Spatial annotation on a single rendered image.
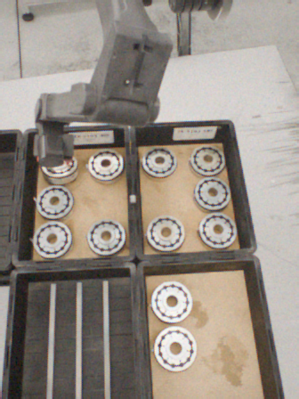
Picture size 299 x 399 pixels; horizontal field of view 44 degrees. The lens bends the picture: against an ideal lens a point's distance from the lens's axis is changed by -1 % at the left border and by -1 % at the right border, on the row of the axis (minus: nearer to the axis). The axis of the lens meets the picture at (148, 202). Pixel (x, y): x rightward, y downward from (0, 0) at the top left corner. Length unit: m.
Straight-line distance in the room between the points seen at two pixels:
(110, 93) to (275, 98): 1.10
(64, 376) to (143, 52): 0.76
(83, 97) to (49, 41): 2.26
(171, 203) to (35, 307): 0.46
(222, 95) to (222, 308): 0.81
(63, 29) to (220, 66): 1.48
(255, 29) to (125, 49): 2.42
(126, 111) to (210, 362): 0.68
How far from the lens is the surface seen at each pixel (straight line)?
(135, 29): 0.47
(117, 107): 0.49
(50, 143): 0.87
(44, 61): 2.61
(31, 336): 1.01
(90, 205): 1.07
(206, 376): 0.98
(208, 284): 1.01
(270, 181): 1.31
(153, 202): 1.06
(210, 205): 1.04
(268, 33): 2.86
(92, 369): 0.98
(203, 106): 1.42
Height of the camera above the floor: 1.80
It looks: 66 degrees down
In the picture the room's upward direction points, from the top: 2 degrees clockwise
